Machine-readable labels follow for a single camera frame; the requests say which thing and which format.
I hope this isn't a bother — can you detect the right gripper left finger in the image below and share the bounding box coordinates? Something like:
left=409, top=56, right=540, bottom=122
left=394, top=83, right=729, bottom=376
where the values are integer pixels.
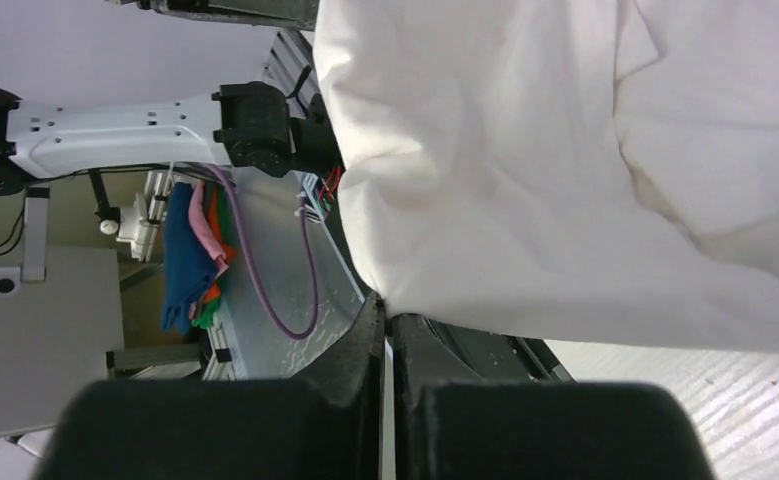
left=36, top=294, right=385, bottom=479

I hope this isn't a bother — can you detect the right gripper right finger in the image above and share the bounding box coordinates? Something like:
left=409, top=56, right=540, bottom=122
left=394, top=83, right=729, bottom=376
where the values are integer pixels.
left=390, top=315, right=713, bottom=479

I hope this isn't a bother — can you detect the white t shirt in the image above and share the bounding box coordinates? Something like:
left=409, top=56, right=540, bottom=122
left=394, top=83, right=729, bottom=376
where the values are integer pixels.
left=313, top=1, right=779, bottom=352

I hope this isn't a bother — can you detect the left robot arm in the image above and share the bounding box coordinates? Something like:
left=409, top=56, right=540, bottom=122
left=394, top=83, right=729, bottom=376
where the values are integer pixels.
left=0, top=81, right=342, bottom=196

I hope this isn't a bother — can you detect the hanging coloured clothes pile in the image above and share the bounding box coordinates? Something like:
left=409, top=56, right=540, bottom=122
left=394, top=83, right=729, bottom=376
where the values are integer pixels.
left=160, top=181, right=235, bottom=334

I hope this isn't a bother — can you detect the grey side table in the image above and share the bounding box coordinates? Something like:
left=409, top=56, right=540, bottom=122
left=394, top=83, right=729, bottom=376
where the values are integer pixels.
left=0, top=246, right=124, bottom=438

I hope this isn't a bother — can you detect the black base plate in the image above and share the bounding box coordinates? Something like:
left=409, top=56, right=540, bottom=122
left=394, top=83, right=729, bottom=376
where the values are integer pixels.
left=425, top=319, right=574, bottom=383

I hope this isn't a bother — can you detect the white slotted cable duct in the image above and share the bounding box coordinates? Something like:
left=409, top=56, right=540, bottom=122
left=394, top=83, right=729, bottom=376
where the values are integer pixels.
left=295, top=169, right=340, bottom=224

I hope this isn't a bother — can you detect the white bracket with knob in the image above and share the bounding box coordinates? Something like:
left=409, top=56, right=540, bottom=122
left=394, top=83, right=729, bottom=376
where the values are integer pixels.
left=88, top=170, right=169, bottom=262

